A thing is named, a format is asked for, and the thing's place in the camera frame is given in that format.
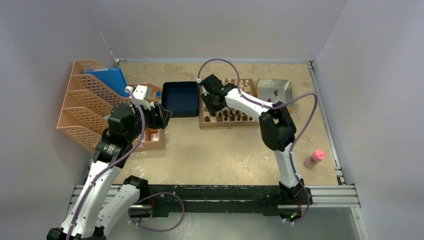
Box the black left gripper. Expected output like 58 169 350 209
125 101 171 142

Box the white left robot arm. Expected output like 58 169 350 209
46 102 173 240

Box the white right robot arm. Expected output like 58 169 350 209
196 74 310 204

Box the row of light chess pieces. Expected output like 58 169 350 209
221 78 254 94

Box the wooden chess board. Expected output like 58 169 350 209
199 80 259 130

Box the orange plastic basket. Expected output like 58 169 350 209
134 83 165 153

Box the dark blue tin box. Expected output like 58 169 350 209
161 81 200 118

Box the gold metal tin tray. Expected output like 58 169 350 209
256 78 293 103

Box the blue folder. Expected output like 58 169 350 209
83 67 129 97

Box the orange plastic file rack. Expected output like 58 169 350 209
56 59 131 154

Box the pink capped bottle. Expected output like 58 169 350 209
303 149 326 168

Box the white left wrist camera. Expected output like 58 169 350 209
125 85 152 110

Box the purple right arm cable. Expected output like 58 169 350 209
196 58 319 226

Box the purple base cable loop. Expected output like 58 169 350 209
127 192 185 233

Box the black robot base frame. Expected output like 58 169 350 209
136 184 313 221

